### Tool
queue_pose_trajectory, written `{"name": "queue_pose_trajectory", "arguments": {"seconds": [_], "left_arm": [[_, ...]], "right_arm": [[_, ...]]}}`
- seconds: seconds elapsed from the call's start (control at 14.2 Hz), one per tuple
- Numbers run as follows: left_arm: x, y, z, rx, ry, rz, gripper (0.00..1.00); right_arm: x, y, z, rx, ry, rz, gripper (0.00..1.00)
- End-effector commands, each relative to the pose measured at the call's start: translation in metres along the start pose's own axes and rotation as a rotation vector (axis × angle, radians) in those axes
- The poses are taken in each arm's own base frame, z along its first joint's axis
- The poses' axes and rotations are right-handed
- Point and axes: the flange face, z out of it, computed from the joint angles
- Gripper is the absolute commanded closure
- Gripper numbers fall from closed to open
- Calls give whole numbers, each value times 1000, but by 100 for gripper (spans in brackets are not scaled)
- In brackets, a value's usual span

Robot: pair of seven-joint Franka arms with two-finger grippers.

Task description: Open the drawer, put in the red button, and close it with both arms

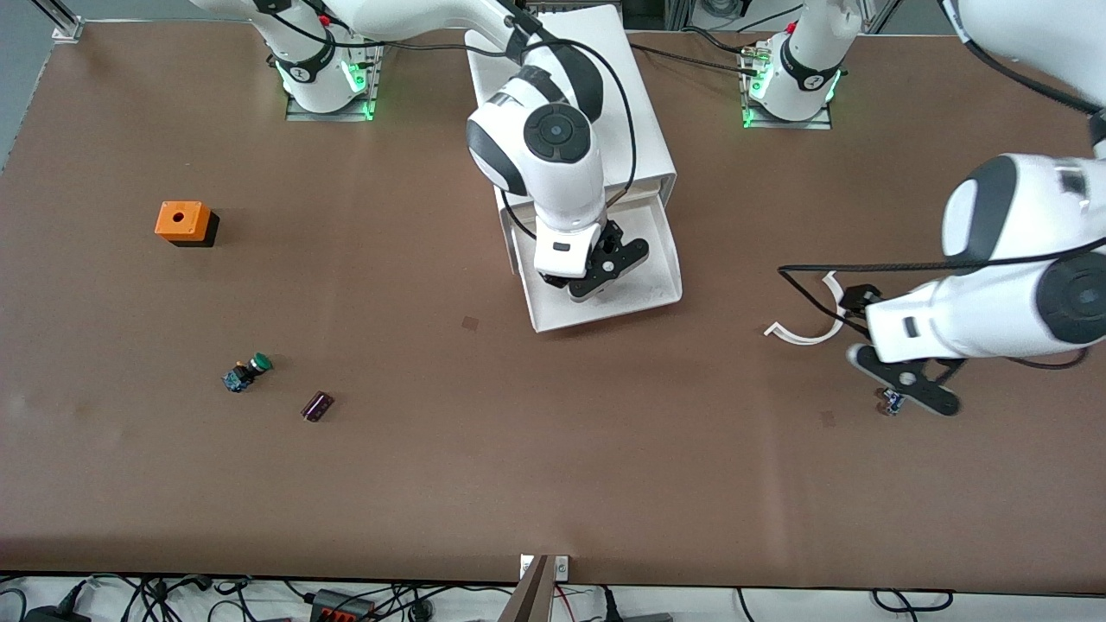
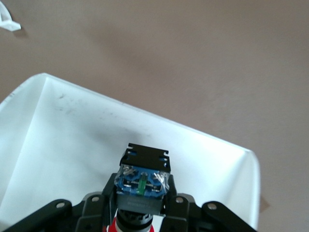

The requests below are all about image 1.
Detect white plastic drawer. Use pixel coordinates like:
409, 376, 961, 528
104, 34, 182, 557
510, 192, 684, 334

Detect white drawer cabinet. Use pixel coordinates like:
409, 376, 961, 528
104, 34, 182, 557
465, 3, 679, 260

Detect green push button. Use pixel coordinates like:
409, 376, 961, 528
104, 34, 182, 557
222, 352, 274, 395

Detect orange box black base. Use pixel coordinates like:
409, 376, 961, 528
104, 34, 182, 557
155, 200, 220, 249

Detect black orange power strip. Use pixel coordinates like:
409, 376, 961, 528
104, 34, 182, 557
309, 589, 378, 622

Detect aluminium corner profile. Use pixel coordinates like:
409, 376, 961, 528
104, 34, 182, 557
33, 0, 85, 42

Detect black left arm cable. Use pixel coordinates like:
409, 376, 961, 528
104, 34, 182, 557
778, 0, 1106, 371

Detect white curved plastic bracket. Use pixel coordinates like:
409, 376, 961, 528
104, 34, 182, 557
764, 270, 852, 346

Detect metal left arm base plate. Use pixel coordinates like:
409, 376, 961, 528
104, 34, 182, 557
741, 48, 833, 130

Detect black base cable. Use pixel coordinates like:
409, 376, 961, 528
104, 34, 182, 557
681, 26, 754, 57
631, 43, 761, 77

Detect black looped floor cable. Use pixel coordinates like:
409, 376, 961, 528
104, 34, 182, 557
871, 588, 955, 614

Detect aluminium frame profile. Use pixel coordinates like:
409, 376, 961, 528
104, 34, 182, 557
665, 0, 720, 32

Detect grey camera support bar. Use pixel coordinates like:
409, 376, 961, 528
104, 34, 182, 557
499, 555, 554, 622

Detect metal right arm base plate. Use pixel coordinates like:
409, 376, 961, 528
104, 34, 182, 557
285, 36, 381, 123

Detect tangled black floor cables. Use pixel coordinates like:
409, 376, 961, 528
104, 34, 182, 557
0, 574, 519, 622

